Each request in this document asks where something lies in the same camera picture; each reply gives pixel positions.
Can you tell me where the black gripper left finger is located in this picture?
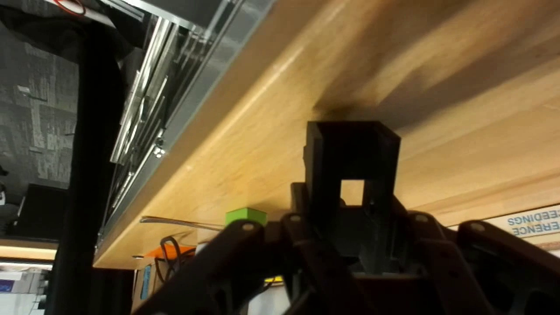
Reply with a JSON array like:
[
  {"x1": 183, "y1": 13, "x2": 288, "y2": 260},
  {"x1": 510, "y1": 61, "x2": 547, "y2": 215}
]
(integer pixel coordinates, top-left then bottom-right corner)
[{"x1": 132, "y1": 183, "x2": 363, "y2": 315}]

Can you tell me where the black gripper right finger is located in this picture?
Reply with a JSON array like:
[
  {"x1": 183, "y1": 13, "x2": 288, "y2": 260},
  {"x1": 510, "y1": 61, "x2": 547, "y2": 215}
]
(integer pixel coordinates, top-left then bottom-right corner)
[{"x1": 390, "y1": 197, "x2": 560, "y2": 315}]

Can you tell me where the black tall slotted block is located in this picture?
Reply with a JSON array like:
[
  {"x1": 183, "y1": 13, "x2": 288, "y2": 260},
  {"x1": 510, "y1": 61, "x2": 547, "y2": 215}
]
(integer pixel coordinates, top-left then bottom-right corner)
[{"x1": 302, "y1": 118, "x2": 404, "y2": 276}]

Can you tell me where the orange flat pad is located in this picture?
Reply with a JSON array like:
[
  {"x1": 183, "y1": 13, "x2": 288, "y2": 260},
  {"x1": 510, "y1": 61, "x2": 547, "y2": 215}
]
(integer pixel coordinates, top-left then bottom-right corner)
[{"x1": 145, "y1": 241, "x2": 197, "y2": 262}]

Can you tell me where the black vertical post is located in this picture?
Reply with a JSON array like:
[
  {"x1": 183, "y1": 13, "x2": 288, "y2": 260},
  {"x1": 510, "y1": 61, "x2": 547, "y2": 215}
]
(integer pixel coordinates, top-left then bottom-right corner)
[{"x1": 50, "y1": 22, "x2": 127, "y2": 315}]

